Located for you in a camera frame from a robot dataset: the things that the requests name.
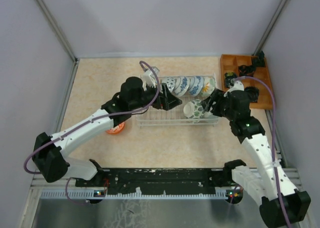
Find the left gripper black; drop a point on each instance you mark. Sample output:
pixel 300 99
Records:
pixel 167 100

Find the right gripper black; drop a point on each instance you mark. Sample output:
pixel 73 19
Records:
pixel 217 95

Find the green leaf pattern bowl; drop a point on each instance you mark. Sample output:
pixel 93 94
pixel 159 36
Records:
pixel 193 111

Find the blue white patterned bowl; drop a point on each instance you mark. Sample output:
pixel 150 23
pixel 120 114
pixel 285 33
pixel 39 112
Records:
pixel 196 85

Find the orange white leaf bowl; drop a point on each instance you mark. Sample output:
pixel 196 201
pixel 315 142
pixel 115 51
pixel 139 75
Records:
pixel 116 130

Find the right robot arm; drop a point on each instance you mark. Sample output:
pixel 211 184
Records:
pixel 279 200

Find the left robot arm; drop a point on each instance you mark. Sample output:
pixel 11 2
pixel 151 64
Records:
pixel 52 151

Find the black yellow object in tray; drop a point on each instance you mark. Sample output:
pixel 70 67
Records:
pixel 229 79

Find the black round object in tray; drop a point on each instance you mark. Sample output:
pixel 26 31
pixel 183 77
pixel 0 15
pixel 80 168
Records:
pixel 253 93

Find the wooden compartment tray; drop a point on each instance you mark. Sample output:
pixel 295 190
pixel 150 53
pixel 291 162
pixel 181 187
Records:
pixel 262 80

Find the black object tray centre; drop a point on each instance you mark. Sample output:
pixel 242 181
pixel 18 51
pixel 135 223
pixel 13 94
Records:
pixel 245 70

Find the black object tray corner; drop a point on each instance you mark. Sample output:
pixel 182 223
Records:
pixel 259 60

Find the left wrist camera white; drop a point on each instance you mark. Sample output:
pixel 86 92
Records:
pixel 148 79

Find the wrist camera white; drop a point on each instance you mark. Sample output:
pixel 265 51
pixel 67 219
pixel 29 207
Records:
pixel 148 79
pixel 237 86

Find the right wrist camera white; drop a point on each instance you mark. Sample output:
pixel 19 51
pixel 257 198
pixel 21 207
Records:
pixel 237 86

